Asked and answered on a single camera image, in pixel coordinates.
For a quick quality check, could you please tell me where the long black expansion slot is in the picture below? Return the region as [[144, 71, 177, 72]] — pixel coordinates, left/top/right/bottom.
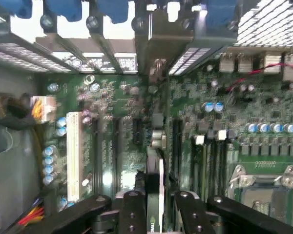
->
[[172, 116, 184, 177], [90, 116, 103, 195], [111, 116, 123, 193]]

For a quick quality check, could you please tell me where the CPU socket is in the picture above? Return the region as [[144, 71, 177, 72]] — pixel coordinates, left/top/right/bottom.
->
[[227, 164, 293, 220]]

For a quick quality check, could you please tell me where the short black expansion slot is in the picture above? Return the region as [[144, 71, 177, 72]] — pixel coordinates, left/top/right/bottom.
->
[[132, 118, 144, 144]]

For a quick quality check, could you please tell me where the white expansion slot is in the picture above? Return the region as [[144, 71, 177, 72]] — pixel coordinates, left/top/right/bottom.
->
[[66, 111, 82, 202]]

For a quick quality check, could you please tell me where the green motherboard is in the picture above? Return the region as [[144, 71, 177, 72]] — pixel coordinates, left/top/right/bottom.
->
[[40, 52, 293, 220]]

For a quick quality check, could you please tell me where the white power connector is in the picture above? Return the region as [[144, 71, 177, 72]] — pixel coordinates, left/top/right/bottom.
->
[[30, 96, 57, 124]]

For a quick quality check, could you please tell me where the open black PC case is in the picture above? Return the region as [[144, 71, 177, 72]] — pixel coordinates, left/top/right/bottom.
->
[[0, 0, 293, 234]]

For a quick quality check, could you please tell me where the perforated metal slot cover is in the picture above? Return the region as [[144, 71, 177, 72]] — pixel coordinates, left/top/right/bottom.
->
[[168, 47, 212, 76], [34, 36, 78, 74], [0, 41, 49, 73]]

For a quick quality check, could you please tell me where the blue slot clip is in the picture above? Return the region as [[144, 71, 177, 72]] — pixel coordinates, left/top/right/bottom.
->
[[204, 0, 236, 28], [95, 0, 130, 25], [42, 0, 83, 24], [0, 0, 33, 20]]

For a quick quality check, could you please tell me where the coloured wire bundle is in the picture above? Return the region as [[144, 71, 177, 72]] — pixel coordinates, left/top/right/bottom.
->
[[16, 198, 46, 226]]

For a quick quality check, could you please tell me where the thin red wire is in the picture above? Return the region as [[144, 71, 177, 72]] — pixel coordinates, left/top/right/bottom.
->
[[226, 62, 293, 92]]

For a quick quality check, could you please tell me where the black yellow power cable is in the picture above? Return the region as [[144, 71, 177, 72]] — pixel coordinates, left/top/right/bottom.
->
[[0, 94, 43, 156]]

